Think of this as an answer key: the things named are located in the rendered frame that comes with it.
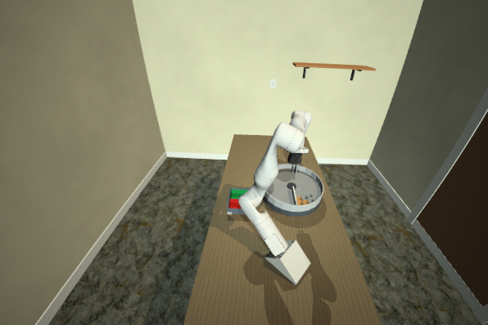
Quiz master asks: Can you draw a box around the red and green divided tray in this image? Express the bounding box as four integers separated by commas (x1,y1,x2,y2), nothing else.
227,187,250,214

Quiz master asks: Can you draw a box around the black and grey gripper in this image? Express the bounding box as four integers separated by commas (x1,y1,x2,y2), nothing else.
288,140,309,174

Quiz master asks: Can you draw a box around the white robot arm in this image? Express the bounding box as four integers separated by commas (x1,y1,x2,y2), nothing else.
238,111,312,256

